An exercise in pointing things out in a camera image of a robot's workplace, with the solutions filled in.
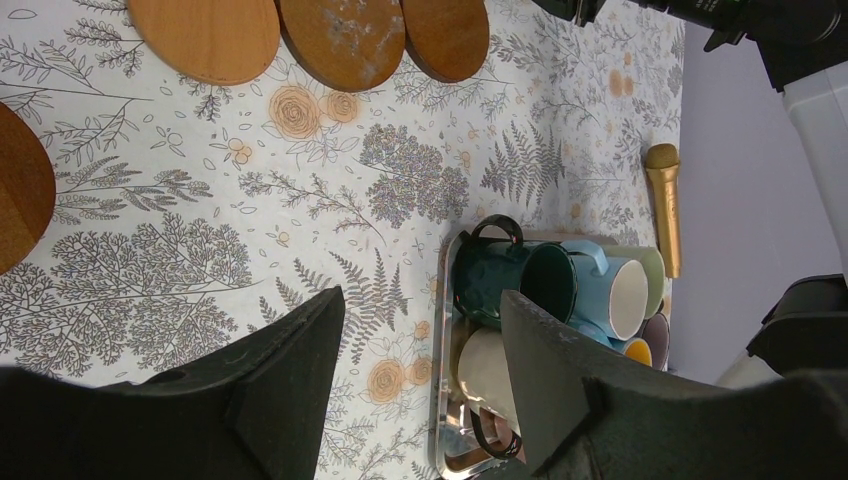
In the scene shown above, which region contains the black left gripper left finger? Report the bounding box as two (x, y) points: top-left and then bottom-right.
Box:
(1, 287), (345, 479)

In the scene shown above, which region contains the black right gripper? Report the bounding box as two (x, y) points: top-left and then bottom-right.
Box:
(529, 0), (843, 54)

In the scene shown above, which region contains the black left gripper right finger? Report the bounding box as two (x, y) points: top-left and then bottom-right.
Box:
(501, 290), (847, 479)

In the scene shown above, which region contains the light wooden coaster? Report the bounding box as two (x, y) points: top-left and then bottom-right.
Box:
(1, 105), (56, 273)

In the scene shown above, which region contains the reddish brown coaster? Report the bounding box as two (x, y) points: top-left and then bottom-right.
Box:
(401, 0), (489, 83)

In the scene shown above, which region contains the light brown coaster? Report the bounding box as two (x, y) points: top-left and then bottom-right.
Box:
(126, 0), (281, 86)

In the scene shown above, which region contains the scratched dark brown coaster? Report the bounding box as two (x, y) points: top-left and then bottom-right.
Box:
(276, 0), (406, 93)

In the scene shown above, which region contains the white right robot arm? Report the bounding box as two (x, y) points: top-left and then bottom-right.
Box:
(499, 1), (842, 385)

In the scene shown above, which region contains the blue mug yellow inside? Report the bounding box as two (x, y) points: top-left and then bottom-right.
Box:
(567, 319), (653, 367)

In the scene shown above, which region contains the purple grey mug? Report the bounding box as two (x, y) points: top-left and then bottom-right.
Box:
(638, 312), (670, 371)

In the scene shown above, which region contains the light blue mug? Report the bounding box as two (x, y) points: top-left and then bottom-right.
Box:
(561, 240), (649, 341)

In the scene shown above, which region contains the metal tray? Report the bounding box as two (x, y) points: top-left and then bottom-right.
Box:
(427, 230), (617, 480)

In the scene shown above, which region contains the dark green mug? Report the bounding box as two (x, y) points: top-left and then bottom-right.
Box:
(449, 214), (578, 330)

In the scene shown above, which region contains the light green mug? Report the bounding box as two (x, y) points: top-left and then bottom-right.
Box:
(602, 245), (666, 319)

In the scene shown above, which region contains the gold microphone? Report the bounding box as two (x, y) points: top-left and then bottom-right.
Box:
(645, 143), (683, 279)

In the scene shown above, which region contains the floral tablecloth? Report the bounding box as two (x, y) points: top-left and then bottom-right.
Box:
(1, 1), (685, 479)

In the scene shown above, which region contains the cream mug black handle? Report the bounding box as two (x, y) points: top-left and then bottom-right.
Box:
(457, 328), (523, 460)

